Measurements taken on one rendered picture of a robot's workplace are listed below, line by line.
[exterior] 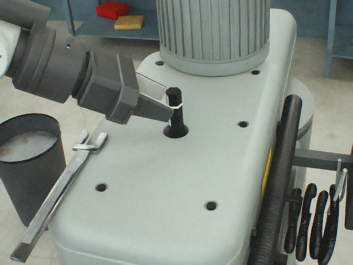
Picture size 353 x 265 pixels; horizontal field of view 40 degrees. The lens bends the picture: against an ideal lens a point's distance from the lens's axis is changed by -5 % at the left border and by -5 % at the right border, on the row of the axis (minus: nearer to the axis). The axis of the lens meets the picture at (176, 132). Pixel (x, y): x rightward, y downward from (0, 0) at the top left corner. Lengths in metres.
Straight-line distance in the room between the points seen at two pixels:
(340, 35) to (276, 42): 3.63
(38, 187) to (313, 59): 2.94
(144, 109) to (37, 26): 0.18
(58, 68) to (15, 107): 3.95
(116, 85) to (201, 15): 0.23
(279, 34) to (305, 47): 3.78
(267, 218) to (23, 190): 2.42
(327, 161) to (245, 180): 0.46
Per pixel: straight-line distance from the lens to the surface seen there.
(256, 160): 0.68
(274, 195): 0.74
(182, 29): 0.82
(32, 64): 0.61
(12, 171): 2.93
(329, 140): 3.82
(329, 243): 1.11
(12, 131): 3.26
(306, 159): 1.08
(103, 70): 0.64
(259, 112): 0.76
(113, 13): 5.22
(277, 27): 1.32
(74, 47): 0.63
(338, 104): 4.24
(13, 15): 0.62
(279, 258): 0.91
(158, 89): 0.71
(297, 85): 1.46
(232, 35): 0.81
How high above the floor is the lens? 2.32
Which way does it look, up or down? 37 degrees down
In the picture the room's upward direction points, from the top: 5 degrees counter-clockwise
